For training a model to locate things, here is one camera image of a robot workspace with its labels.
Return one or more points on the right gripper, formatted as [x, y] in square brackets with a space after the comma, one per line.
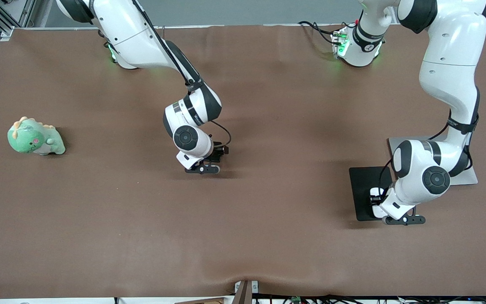
[217, 155]

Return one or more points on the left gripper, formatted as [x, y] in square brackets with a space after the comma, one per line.
[373, 202]

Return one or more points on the white computer mouse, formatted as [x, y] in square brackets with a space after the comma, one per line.
[375, 211]

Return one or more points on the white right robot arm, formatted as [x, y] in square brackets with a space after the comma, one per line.
[129, 29]

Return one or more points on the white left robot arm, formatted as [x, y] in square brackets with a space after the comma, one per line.
[449, 42]

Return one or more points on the black mouse pad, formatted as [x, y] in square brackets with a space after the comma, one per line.
[363, 190]

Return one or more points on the silver laptop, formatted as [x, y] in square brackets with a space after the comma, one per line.
[464, 179]

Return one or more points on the brown table cover mat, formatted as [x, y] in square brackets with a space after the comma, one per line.
[268, 211]

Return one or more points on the green dinosaur plush toy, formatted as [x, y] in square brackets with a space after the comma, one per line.
[30, 137]

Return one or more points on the metal table edge bracket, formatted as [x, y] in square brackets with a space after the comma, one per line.
[245, 291]

